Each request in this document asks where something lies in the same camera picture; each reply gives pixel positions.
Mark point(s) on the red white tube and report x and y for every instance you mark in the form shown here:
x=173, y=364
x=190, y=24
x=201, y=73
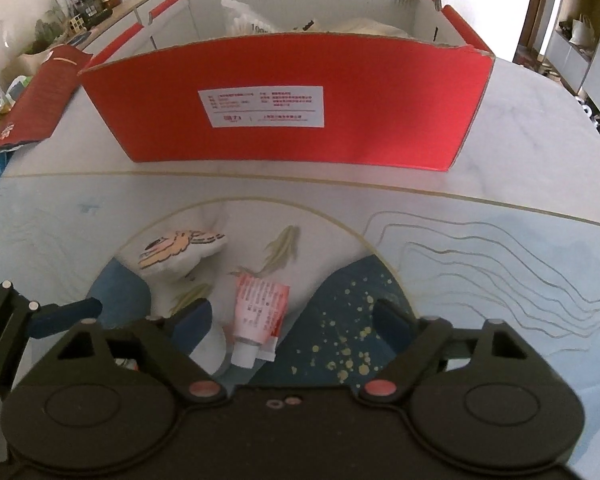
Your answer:
x=257, y=310

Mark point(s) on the white plastic packet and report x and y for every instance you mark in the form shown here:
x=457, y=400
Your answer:
x=250, y=17

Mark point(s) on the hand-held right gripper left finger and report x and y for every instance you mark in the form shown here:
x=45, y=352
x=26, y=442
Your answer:
x=200, y=316

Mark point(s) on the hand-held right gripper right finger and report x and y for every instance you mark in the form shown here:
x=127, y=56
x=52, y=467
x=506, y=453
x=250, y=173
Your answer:
x=392, y=322

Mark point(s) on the white side cabinet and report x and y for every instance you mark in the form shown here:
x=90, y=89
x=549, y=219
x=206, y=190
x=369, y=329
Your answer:
x=130, y=20

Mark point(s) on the red cardboard box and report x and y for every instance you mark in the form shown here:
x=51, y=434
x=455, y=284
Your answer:
x=280, y=110

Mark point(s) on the printed table mat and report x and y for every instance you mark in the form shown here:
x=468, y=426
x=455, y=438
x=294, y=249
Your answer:
x=480, y=260

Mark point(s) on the white cartoon plush toy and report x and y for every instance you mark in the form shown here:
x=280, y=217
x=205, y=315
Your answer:
x=175, y=250

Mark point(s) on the white wall cabinet unit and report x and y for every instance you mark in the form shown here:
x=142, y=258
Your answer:
x=585, y=55

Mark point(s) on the red box lid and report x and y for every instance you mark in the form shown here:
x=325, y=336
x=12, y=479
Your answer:
x=40, y=100

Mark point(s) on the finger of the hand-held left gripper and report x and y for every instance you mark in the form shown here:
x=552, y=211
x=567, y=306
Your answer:
x=65, y=317

